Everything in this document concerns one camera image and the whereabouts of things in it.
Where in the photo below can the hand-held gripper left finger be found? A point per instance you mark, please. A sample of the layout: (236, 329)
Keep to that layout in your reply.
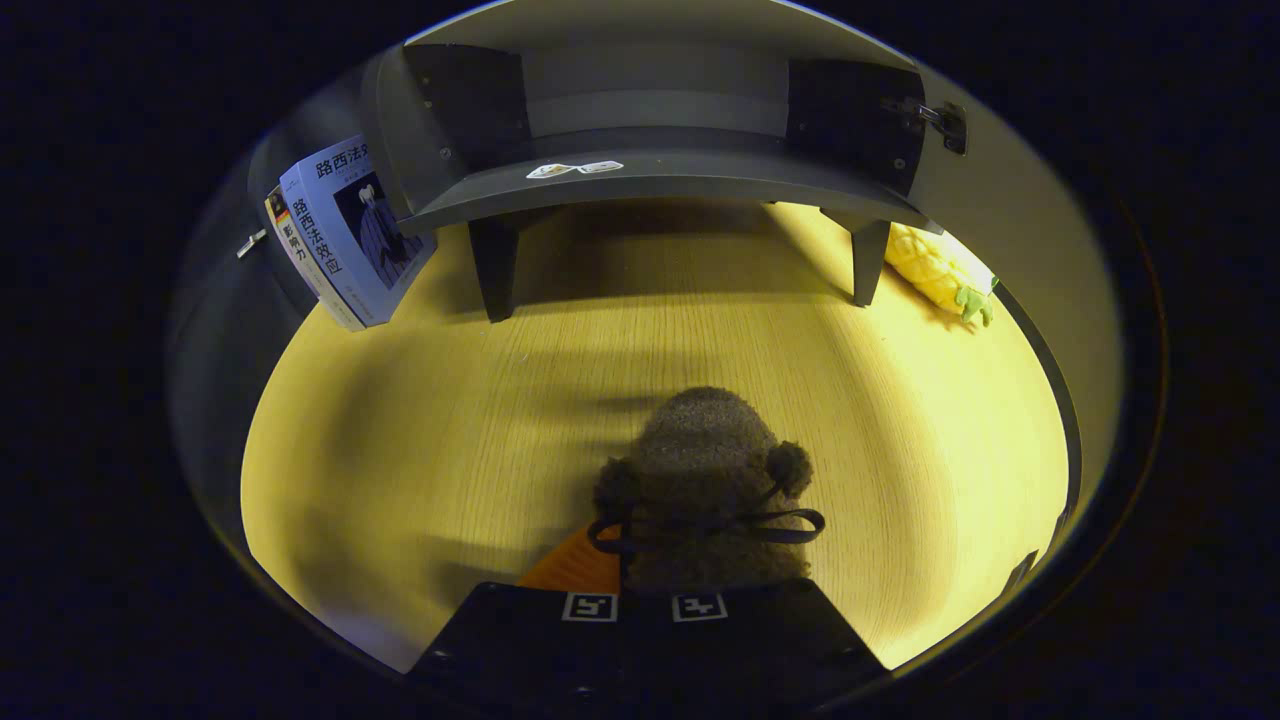
(520, 640)

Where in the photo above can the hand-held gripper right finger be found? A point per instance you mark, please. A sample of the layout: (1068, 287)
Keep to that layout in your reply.
(770, 640)

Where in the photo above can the dark grey shoe cabinet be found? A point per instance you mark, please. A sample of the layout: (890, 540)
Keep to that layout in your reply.
(700, 178)

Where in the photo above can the yellow pineapple plush toy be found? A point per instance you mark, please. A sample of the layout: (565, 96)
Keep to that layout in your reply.
(935, 268)

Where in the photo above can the blue cover book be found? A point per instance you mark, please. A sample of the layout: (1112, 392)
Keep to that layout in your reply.
(370, 240)

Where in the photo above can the black backdrop cloth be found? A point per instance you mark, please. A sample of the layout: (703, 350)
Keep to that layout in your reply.
(215, 330)

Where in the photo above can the silver clip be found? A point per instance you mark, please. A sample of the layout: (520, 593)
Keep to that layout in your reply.
(250, 243)

